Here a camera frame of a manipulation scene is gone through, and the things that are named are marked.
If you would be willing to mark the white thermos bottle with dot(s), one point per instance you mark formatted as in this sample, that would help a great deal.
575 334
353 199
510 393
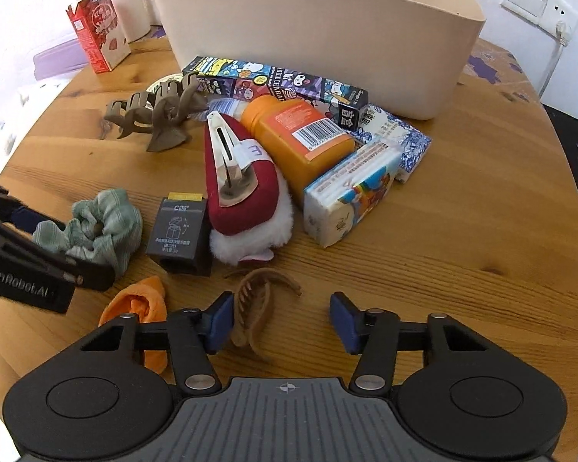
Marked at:
125 5

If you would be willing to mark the blue white tissue pack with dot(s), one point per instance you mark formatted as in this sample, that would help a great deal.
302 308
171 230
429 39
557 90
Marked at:
404 142

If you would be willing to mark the white wall switch socket panel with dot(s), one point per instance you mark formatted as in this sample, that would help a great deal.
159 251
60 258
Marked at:
530 0

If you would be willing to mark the purple flowered mat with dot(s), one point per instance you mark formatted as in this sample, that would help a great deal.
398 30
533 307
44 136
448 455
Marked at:
496 65

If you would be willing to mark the rainbow print tissue pack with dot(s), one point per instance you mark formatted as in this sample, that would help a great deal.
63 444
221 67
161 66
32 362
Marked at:
347 197

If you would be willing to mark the grey-brown hair claw clip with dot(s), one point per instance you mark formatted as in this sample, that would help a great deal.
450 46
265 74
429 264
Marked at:
166 125

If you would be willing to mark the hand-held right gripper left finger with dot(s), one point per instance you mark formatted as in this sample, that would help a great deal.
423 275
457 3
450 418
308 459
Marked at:
221 321

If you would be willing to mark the green scrunchie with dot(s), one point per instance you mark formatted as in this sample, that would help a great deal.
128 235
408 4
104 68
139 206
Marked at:
115 221

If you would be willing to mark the blue white striped tube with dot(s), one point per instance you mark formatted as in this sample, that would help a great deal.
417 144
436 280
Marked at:
226 106

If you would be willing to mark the orange plastic bottle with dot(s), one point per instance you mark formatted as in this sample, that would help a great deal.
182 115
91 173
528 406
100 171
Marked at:
289 144

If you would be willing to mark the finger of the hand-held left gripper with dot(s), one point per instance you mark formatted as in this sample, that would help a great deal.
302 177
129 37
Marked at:
21 219
89 274

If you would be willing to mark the beige plastic storage bin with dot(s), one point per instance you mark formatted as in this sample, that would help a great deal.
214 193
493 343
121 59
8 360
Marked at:
318 33

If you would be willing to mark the orange cloth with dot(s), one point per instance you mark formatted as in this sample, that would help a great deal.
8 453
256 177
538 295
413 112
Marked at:
135 303

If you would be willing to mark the wooden desk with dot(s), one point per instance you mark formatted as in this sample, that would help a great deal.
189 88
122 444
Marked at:
462 231

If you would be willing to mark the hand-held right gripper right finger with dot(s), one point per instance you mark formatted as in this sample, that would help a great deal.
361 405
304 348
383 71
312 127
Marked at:
344 323

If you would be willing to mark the small black box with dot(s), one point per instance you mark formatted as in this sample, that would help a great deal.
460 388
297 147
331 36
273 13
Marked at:
178 231

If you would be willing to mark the red drink carton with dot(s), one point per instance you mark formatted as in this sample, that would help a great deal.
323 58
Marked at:
101 33

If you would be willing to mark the tan hair claw clip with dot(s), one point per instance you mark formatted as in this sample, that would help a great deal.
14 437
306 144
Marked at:
250 308

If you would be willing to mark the cartoon printed long box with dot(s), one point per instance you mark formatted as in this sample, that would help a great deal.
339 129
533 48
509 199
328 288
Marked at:
279 79

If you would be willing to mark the red santa hat hair clip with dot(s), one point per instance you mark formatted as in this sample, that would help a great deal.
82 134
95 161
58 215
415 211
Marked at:
260 187

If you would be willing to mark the white purple-striped board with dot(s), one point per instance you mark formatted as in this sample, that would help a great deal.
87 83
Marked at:
58 57

